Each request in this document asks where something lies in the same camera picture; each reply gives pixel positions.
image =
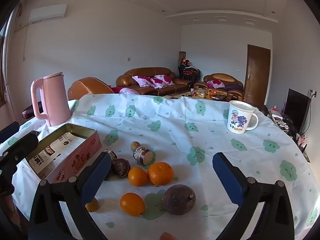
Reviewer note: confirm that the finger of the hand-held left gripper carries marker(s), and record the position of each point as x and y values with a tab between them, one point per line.
20	147
8	132

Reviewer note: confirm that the small orange kumquat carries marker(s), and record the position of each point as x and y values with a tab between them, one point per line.
92	205

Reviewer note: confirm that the small jar with cork lid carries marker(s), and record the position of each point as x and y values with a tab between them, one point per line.
142	155

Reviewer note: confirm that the pink metal tin box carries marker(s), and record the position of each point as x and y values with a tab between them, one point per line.
60	150

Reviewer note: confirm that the tall patterned cylinder vase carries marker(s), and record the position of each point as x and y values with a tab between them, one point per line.
182	56

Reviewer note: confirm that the purple blanket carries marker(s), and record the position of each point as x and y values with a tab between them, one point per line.
233	87

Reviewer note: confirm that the white cartoon print mug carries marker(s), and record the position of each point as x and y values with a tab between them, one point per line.
238	117

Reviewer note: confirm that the stack of dark chairs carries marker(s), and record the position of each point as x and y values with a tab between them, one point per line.
190	73

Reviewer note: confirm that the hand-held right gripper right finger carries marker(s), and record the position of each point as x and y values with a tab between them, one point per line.
227	177

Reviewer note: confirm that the dark red chair seat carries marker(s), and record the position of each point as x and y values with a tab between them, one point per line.
28	112

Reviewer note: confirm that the purple passion fruit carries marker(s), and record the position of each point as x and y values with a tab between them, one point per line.
178	200

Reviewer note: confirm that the brown leather sofa armrest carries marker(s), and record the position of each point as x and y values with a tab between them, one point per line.
87	87

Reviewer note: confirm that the pink floral pillow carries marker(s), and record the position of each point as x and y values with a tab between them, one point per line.
215	83
162	80
142	81

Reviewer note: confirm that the small brown round fruit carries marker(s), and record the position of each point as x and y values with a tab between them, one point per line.
135	145

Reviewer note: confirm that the pink electric kettle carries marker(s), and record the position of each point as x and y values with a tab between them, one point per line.
56	100

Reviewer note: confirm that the white air conditioner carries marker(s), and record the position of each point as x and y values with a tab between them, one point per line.
47	14

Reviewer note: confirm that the large orange mandarin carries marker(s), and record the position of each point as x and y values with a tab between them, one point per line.
160	173

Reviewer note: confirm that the long brown leather sofa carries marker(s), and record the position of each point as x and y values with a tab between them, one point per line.
180	83

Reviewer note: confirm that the white green cloud tablecloth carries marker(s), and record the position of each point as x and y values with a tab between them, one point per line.
175	120

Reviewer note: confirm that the cluttered coffee table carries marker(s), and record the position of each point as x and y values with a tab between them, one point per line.
200	95

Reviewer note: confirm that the brown leather armchair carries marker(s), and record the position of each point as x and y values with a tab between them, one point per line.
222	77

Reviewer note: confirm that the brown wooden door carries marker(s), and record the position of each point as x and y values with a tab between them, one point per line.
256	75

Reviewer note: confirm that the black television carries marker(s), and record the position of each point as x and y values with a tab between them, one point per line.
297	110

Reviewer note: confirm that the pink rolled cushion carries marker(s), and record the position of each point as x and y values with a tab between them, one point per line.
128	91

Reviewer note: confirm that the cluttered television stand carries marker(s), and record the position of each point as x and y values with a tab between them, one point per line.
282	123

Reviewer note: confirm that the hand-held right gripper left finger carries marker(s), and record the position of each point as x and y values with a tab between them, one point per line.
96	175

